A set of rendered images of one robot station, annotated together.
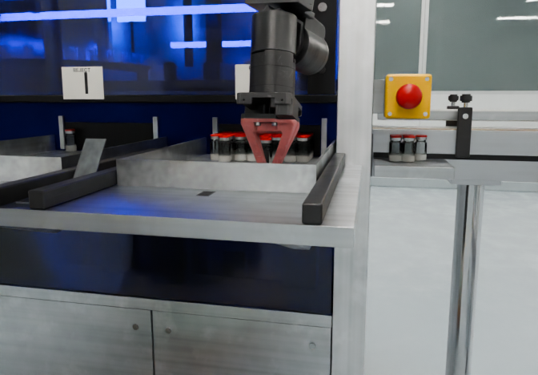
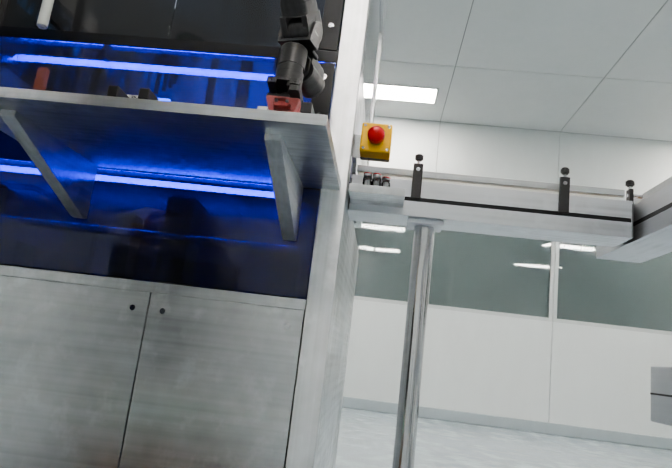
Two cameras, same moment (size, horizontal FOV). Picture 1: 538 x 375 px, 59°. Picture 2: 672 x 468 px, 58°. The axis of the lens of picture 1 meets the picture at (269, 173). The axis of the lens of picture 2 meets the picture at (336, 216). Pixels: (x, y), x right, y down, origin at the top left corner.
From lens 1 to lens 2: 0.73 m
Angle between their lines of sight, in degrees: 23
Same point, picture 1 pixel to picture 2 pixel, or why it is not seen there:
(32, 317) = (33, 297)
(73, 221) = (164, 106)
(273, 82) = (289, 77)
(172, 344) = (163, 324)
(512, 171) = (450, 212)
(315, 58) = (316, 83)
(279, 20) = (297, 47)
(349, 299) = (321, 285)
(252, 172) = not seen: hidden behind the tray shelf
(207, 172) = not seen: hidden behind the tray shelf
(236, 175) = not seen: hidden behind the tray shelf
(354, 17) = (344, 85)
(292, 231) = (294, 115)
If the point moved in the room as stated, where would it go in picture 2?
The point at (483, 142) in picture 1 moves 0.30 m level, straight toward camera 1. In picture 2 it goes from (430, 189) to (411, 147)
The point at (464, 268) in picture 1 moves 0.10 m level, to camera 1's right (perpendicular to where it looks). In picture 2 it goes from (416, 293) to (455, 299)
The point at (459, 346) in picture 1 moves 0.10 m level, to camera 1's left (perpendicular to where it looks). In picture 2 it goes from (410, 363) to (369, 358)
